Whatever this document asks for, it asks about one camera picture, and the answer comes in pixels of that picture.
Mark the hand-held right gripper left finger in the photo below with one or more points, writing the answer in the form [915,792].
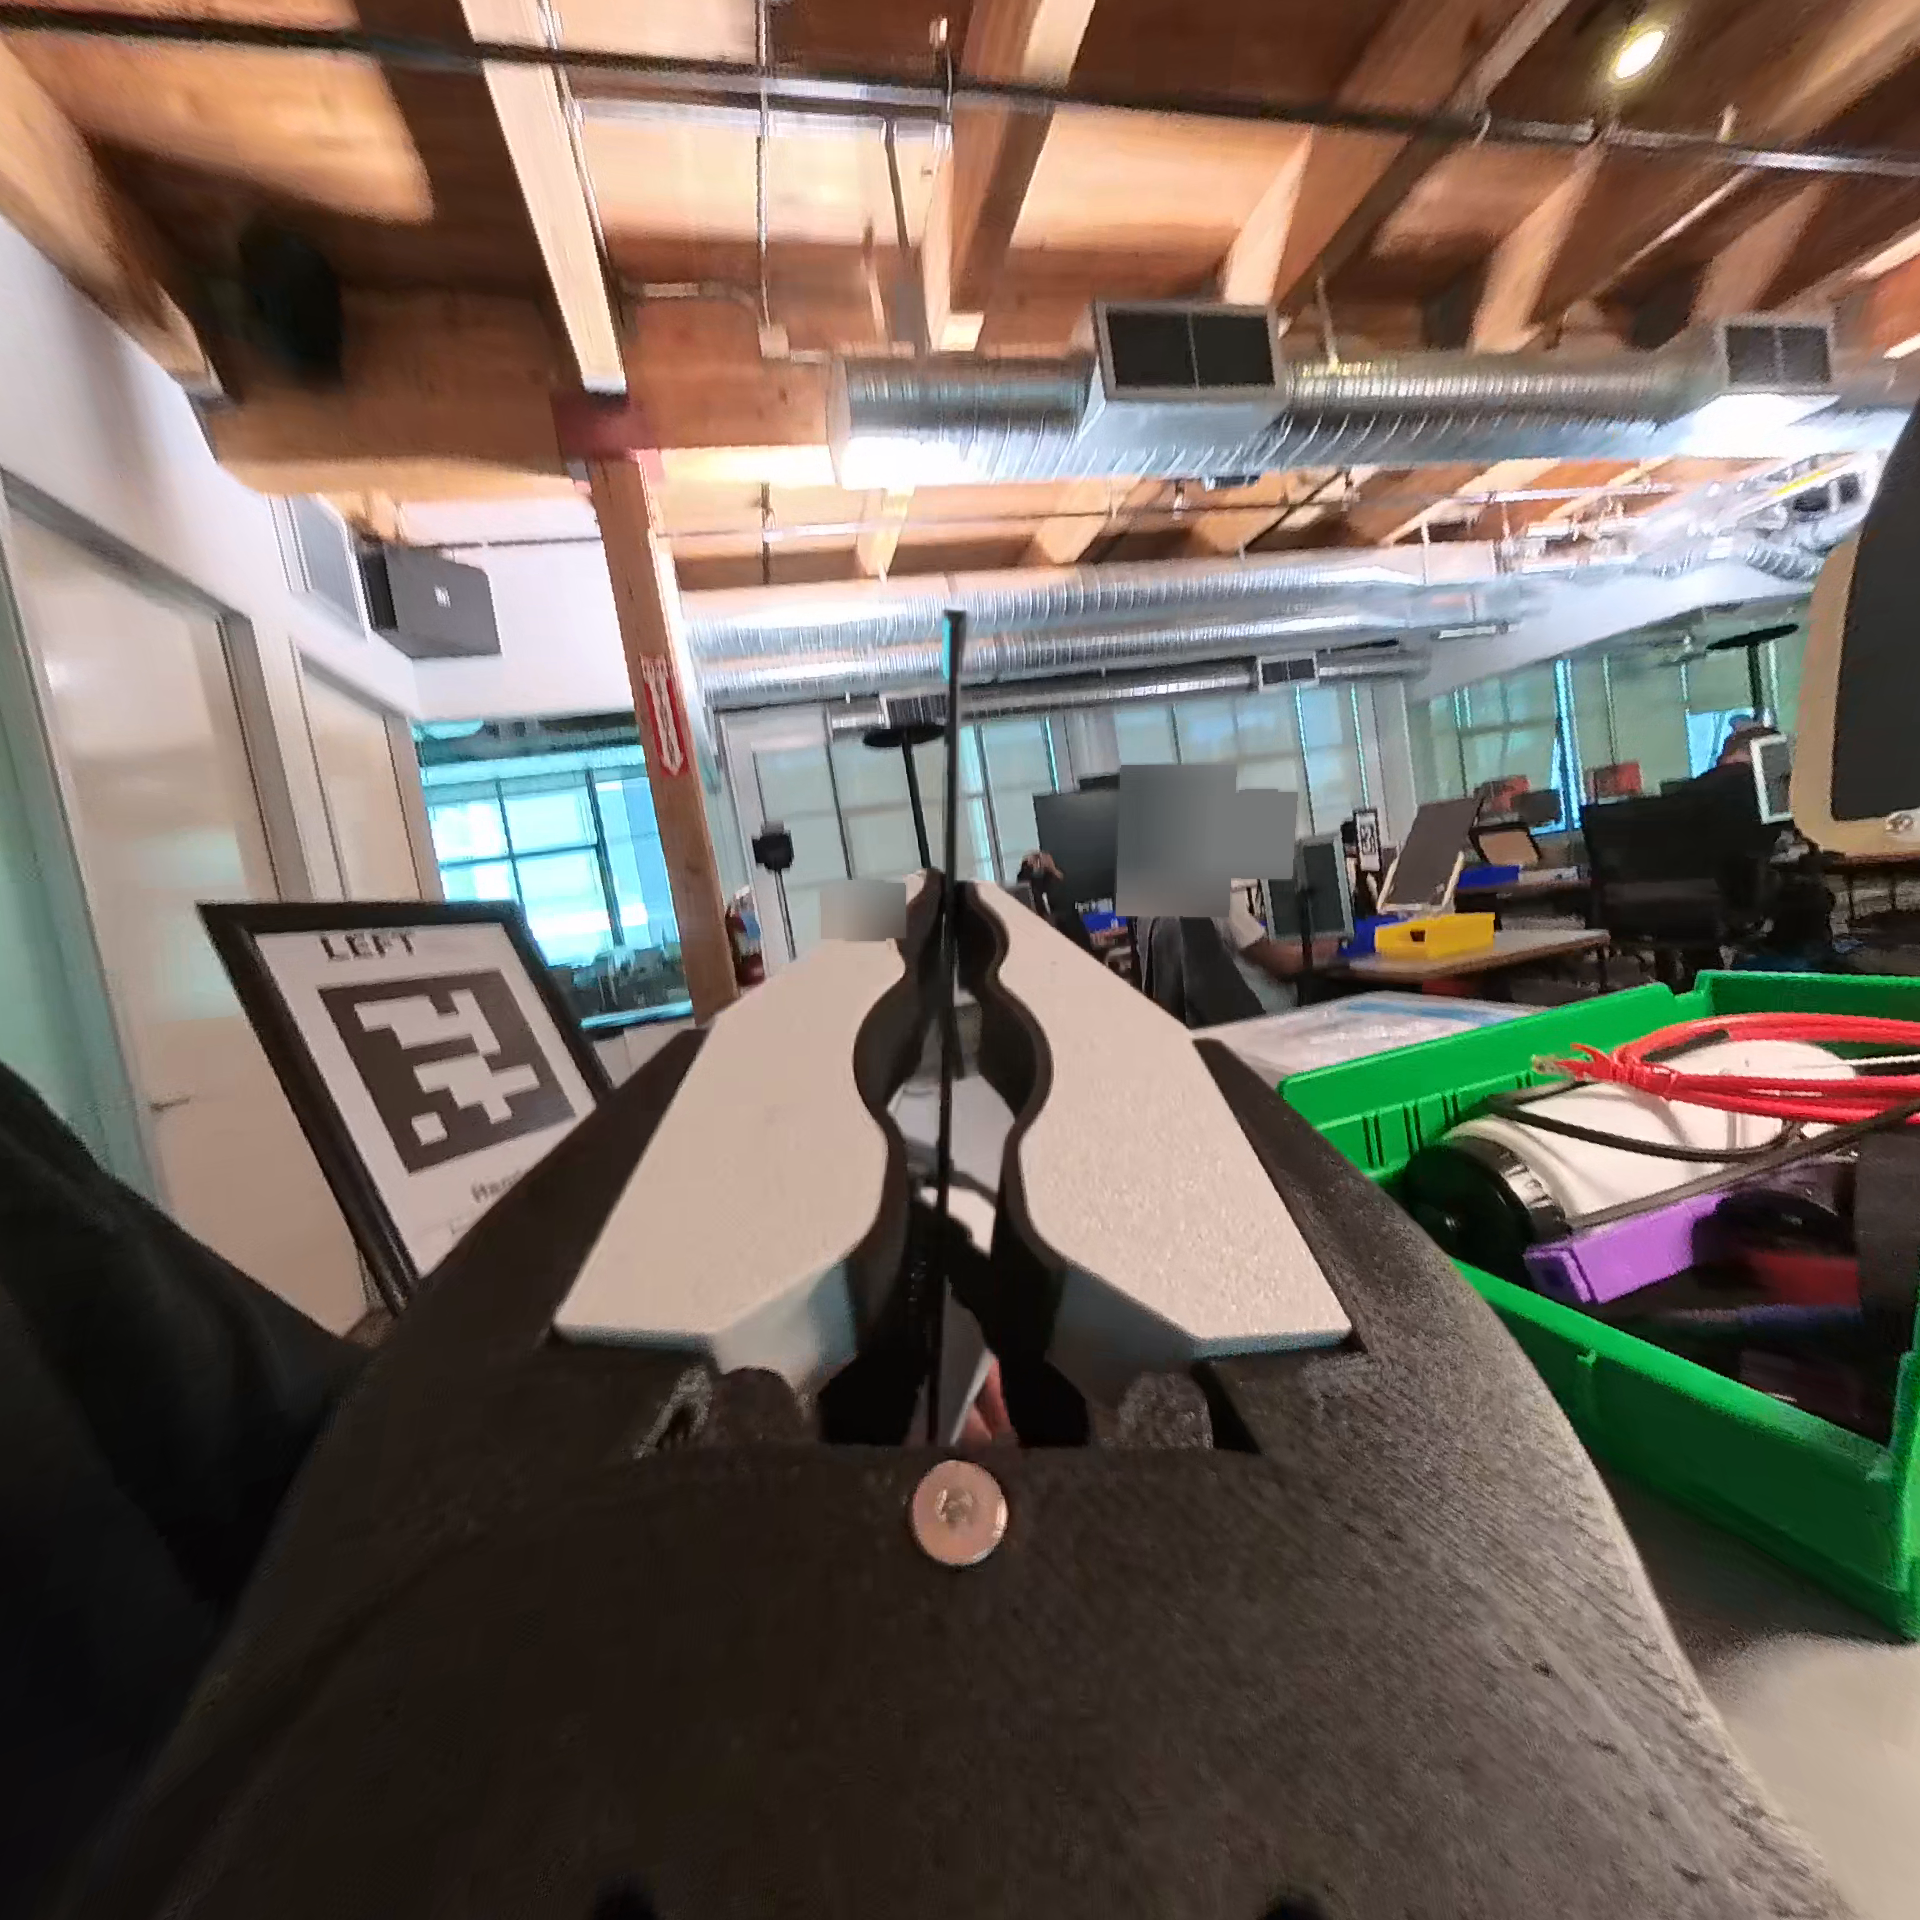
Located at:
[720,1200]

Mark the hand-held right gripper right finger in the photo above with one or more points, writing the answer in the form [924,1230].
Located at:
[1185,1200]

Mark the black sheet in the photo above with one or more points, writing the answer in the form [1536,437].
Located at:
[948,779]

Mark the green plastic bin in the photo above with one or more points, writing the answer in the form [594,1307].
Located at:
[1724,1441]

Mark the person's left hand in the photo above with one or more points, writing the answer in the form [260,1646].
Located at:
[991,1418]

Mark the clear bag of papers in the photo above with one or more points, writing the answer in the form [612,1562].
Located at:
[1381,1035]

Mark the red fire extinguisher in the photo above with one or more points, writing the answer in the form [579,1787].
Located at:
[746,945]

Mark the black-framed marker sign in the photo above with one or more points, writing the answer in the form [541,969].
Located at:
[451,1065]

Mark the blue storage bin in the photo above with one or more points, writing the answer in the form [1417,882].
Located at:
[1359,945]

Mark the grey-backed monitor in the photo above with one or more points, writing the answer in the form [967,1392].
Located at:
[1324,885]

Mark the black box on tripod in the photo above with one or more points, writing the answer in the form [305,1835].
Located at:
[773,851]

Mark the small yellow bin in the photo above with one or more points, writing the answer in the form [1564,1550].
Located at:
[1434,938]

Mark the black monitor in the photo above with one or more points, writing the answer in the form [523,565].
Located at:
[1072,840]

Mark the white cylinder with black cap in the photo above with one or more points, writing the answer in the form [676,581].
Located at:
[1576,1161]

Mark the small marker tag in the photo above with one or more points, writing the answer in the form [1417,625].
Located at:
[1365,840]

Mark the small cream-framed board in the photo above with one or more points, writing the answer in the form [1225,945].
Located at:
[1434,849]

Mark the wooden desk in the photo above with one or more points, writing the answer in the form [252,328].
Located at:
[1545,949]

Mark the purple plastic part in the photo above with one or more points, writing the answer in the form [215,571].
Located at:
[1634,1253]

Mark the red arrow sign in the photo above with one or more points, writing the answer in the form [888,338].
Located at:
[665,717]

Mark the black disc-top floor stand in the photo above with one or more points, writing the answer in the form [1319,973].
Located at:
[1751,635]
[906,739]

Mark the black office chair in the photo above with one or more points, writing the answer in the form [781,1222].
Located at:
[1681,870]

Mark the red soft item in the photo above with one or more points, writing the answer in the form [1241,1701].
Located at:
[1786,1278]

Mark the cream-framed black board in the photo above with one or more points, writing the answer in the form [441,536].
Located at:
[1881,674]

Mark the black ceiling pipe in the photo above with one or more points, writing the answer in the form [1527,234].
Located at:
[1200,107]

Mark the ceiling spot light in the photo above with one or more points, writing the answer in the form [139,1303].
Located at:
[1637,48]

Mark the wooden post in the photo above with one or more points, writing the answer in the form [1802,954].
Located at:
[682,870]

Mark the slim silver air duct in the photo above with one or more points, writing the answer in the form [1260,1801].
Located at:
[1050,615]

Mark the black wall speaker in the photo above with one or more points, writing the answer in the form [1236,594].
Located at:
[434,600]

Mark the large silver air duct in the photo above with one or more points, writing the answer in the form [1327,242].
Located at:
[973,413]

